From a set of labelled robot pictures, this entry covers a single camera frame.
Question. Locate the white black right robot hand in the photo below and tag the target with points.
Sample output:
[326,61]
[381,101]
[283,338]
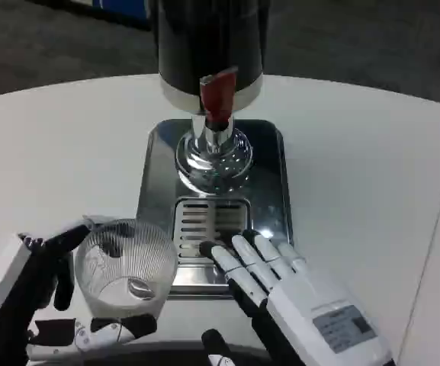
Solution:
[299,305]

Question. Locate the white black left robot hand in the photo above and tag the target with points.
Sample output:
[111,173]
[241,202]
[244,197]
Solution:
[2,274]

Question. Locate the clear ribbed glass cup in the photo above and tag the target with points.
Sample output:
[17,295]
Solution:
[128,267]

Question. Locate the slotted steel drip grid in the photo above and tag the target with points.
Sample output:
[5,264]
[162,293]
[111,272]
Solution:
[196,225]

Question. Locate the steel drip tray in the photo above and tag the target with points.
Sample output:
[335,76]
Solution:
[273,171]

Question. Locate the black steel drink dispenser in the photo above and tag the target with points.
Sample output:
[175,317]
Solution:
[189,45]

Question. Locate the blue box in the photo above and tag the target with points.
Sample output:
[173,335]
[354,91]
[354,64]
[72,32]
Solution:
[124,7]

